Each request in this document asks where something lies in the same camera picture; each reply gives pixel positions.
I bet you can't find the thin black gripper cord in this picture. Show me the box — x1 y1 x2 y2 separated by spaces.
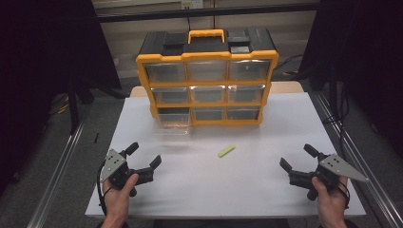
336 181 352 211

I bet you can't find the aluminium floor rail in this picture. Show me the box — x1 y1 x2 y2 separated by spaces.
26 119 87 228
311 90 403 228

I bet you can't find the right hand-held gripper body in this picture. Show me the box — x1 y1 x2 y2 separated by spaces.
288 152 371 201

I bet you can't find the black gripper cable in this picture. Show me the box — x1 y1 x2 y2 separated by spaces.
96 160 110 219

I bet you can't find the white table sheet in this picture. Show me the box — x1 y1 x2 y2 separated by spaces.
85 91 368 220

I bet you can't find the yellow-green stick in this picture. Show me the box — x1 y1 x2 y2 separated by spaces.
217 143 237 159

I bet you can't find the yellow black organizer cabinet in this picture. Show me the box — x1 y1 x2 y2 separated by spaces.
135 28 280 128

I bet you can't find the person's right hand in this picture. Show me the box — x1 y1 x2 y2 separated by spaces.
311 176 351 224

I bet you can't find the black curtain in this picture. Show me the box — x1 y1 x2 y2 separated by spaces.
298 0 403 160
0 0 123 195

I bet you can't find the white wall socket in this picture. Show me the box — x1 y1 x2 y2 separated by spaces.
181 0 204 10

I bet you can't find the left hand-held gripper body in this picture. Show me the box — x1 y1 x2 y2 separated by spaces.
100 148 155 198

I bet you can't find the black horizontal bar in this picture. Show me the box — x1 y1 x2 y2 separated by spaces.
95 2 320 24

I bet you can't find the black floor cable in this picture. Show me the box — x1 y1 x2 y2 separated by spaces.
273 53 304 71

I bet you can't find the bundle of black cables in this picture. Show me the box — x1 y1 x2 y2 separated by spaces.
321 87 351 150

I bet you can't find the person's left hand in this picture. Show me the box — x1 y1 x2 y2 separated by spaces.
101 173 140 221

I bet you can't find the clear plastic parts drawer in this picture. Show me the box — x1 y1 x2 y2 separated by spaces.
153 112 191 138

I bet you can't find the set of clear cabinet drawers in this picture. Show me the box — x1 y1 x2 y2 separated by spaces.
144 59 272 122

